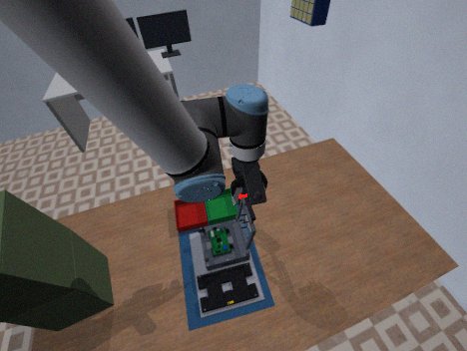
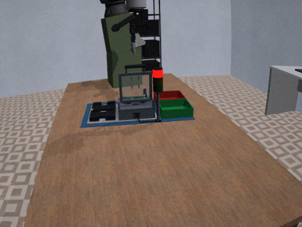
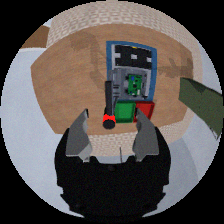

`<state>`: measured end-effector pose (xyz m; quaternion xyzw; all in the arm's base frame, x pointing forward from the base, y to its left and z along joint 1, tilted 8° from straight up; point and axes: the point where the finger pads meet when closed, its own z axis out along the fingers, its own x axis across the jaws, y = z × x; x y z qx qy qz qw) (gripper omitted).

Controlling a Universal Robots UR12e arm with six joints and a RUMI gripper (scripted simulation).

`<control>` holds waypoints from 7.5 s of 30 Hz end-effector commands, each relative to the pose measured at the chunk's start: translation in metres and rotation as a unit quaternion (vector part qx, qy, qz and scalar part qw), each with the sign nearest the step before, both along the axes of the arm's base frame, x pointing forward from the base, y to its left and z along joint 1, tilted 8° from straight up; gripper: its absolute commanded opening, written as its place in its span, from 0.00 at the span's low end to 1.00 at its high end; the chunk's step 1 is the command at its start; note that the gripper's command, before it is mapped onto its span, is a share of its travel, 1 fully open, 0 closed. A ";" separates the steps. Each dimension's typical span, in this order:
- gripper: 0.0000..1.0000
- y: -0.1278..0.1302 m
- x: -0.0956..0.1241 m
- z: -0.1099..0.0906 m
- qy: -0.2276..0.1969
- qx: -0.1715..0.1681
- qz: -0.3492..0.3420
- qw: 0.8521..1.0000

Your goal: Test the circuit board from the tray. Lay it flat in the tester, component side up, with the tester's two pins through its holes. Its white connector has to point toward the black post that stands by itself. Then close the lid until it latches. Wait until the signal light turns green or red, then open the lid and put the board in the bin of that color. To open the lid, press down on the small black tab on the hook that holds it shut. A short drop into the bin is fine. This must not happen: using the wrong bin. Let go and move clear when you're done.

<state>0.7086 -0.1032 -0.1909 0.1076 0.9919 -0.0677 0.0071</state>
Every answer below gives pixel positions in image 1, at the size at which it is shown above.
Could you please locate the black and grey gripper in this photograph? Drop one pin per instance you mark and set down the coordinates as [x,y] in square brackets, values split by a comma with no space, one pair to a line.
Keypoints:
[238,183]

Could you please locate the red bin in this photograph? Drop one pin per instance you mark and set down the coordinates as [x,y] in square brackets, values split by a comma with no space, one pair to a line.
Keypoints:
[190,215]

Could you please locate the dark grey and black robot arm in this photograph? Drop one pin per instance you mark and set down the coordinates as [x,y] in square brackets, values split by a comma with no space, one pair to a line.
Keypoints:
[92,47]

